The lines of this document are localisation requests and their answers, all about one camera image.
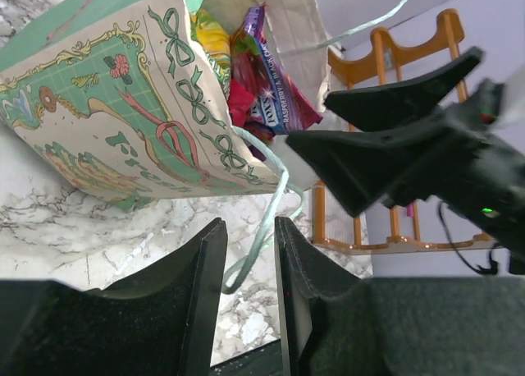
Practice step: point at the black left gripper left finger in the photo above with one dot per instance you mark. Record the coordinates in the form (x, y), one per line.
(158, 321)

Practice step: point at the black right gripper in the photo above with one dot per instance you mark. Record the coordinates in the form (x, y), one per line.
(400, 153)

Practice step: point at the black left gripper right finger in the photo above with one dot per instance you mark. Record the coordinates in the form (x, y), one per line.
(334, 323)

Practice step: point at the purple raspberry candy bag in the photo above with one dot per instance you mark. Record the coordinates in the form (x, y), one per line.
(279, 107)

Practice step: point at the green yellow candy bag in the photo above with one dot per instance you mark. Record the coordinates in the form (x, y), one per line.
(209, 33)

